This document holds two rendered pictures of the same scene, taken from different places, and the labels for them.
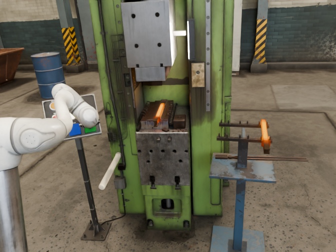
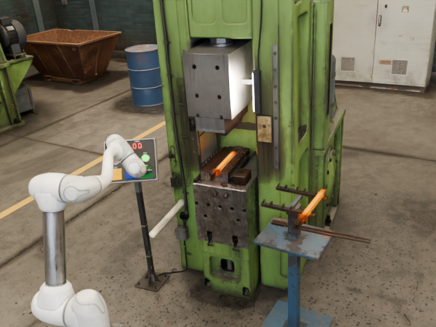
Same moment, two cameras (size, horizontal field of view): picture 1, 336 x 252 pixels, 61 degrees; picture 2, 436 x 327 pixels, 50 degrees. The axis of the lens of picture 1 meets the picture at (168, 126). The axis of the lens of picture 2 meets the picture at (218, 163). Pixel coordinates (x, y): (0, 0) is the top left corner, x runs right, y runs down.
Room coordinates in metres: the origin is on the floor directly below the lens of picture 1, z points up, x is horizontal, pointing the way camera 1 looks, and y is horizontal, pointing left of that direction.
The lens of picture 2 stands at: (-0.76, -0.75, 2.37)
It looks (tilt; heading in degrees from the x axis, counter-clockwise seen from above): 25 degrees down; 17
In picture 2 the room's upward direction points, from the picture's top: 4 degrees counter-clockwise
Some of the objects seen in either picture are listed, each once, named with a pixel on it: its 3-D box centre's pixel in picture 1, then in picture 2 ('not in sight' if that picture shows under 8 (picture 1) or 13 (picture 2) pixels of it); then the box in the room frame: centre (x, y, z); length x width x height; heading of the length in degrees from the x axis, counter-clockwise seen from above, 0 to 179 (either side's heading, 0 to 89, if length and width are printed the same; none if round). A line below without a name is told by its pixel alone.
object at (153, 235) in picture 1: (162, 230); (220, 293); (1.83, 0.10, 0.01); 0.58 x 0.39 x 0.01; 82
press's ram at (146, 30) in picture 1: (158, 31); (226, 77); (2.08, 0.03, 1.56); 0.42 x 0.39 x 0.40; 172
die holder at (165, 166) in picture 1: (167, 142); (235, 196); (2.09, 0.01, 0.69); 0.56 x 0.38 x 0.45; 172
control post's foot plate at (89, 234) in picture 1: (95, 227); (151, 276); (1.87, 0.66, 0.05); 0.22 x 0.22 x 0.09; 82
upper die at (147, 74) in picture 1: (154, 67); (222, 113); (2.08, 0.07, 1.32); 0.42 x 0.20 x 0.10; 172
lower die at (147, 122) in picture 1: (158, 113); (226, 163); (2.08, 0.07, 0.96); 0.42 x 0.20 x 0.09; 172
